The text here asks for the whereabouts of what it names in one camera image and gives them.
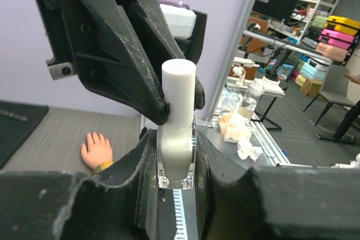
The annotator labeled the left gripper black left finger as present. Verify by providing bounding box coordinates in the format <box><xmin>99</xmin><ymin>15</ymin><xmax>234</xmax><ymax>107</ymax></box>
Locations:
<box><xmin>1</xmin><ymin>130</ymin><xmax>158</xmax><ymax>239</ymax></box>

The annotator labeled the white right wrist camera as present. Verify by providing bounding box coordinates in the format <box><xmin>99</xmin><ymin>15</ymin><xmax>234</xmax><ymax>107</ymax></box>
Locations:
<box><xmin>159</xmin><ymin>0</ymin><xmax>197</xmax><ymax>39</ymax></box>

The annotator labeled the crumpled white tissue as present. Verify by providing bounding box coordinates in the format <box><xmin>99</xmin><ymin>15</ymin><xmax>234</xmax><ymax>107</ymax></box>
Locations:
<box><xmin>237</xmin><ymin>137</ymin><xmax>266</xmax><ymax>162</ymax></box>

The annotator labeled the mannequin hand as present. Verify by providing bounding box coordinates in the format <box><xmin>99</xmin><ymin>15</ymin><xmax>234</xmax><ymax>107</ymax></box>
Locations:
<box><xmin>80</xmin><ymin>132</ymin><xmax>113</xmax><ymax>169</ymax></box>

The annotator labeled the grey office chair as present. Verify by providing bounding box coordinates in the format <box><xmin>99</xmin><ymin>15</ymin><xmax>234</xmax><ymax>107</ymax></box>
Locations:
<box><xmin>303</xmin><ymin>65</ymin><xmax>356</xmax><ymax>126</ymax></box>

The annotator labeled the white slotted cable duct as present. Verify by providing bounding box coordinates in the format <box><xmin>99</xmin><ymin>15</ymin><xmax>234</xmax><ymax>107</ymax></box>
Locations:
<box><xmin>173</xmin><ymin>189</ymin><xmax>198</xmax><ymax>240</ymax></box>

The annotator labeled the clear nail polish bottle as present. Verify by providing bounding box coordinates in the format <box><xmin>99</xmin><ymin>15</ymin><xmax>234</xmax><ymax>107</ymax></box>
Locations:
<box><xmin>156</xmin><ymin>119</ymin><xmax>197</xmax><ymax>189</ymax></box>

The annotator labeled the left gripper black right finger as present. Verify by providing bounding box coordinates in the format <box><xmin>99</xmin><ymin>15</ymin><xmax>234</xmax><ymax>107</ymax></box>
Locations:
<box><xmin>195</xmin><ymin>133</ymin><xmax>359</xmax><ymax>239</ymax></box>

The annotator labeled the yellow plaid shirt sleeve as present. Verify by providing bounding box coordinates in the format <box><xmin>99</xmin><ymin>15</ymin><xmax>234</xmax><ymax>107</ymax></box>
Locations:
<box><xmin>92</xmin><ymin>161</ymin><xmax>114</xmax><ymax>176</ymax></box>

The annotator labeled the white metal shelf rack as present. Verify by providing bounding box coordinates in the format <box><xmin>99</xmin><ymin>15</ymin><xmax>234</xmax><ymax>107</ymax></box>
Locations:
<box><xmin>268</xmin><ymin>0</ymin><xmax>340</xmax><ymax>43</ymax></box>

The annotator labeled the knife with mottled handle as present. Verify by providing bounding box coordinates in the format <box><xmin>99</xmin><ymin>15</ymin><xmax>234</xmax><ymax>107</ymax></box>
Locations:
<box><xmin>0</xmin><ymin>110</ymin><xmax>28</xmax><ymax>122</ymax></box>

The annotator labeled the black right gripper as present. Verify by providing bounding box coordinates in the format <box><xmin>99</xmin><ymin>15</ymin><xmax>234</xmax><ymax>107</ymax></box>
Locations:
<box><xmin>36</xmin><ymin>0</ymin><xmax>170</xmax><ymax>125</ymax></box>

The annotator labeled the yellow suitcase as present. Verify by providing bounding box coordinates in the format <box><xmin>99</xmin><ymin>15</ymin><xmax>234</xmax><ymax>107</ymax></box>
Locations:
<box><xmin>325</xmin><ymin>16</ymin><xmax>359</xmax><ymax>36</ymax></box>

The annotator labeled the clear water bottle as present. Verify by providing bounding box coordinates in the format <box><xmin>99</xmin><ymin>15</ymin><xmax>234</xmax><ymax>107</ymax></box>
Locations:
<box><xmin>238</xmin><ymin>81</ymin><xmax>265</xmax><ymax>121</ymax></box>

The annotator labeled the pink suitcase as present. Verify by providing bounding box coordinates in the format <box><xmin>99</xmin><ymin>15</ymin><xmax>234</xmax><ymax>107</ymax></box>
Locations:
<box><xmin>319</xmin><ymin>29</ymin><xmax>354</xmax><ymax>44</ymax></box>

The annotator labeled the black cloth placemat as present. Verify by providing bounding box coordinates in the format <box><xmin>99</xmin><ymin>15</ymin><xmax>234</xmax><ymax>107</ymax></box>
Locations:
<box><xmin>1</xmin><ymin>101</ymin><xmax>49</xmax><ymax>168</ymax></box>

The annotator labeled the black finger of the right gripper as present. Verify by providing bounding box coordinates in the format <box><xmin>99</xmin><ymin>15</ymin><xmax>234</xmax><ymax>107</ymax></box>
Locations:
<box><xmin>122</xmin><ymin>0</ymin><xmax>206</xmax><ymax>111</ymax></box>

